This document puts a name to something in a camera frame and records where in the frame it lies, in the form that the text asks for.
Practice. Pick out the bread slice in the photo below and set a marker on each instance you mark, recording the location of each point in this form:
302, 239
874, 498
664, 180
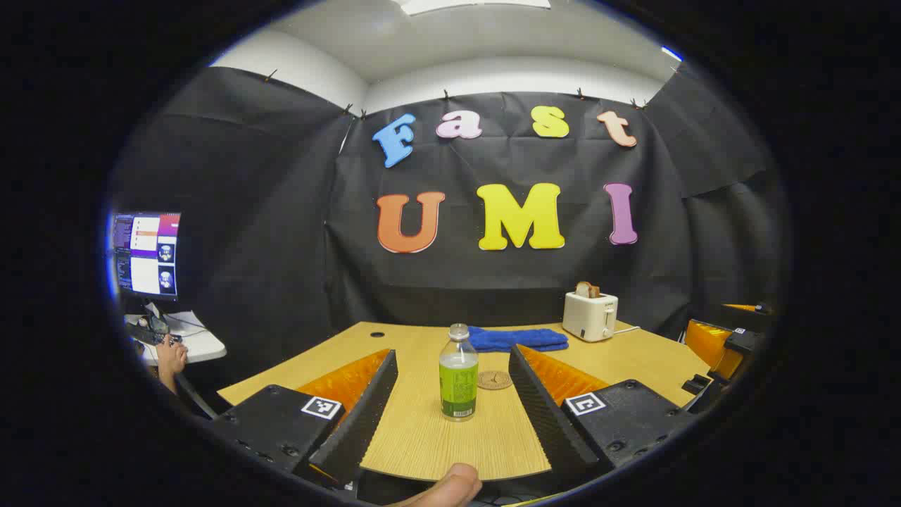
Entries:
586, 289

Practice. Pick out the green label water bottle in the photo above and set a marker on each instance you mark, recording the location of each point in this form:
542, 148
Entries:
458, 384

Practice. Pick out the white side table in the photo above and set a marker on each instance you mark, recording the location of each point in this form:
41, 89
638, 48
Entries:
200, 345

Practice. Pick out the round wooden coaster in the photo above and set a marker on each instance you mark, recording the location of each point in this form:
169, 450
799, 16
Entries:
495, 380

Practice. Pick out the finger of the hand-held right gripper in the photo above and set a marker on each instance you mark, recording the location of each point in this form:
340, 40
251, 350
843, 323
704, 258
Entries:
707, 343
739, 308

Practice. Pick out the blue folded towel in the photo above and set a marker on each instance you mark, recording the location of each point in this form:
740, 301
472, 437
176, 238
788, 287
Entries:
517, 339

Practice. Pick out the black backdrop cloth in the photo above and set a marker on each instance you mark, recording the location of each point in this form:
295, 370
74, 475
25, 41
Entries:
281, 211

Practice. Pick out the white toaster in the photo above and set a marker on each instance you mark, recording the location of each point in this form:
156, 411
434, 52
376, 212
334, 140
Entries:
588, 318

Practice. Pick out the black keyboard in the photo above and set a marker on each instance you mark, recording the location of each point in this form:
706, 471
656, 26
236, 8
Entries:
148, 332

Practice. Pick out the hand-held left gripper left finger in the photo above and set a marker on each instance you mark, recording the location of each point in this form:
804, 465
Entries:
369, 408

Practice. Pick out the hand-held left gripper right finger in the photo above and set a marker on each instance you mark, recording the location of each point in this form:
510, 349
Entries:
538, 408

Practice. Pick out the computer monitor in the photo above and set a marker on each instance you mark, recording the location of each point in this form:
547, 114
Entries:
148, 257

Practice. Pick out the ceiling light panel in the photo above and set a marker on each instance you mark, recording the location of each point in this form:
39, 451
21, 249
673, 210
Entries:
471, 4

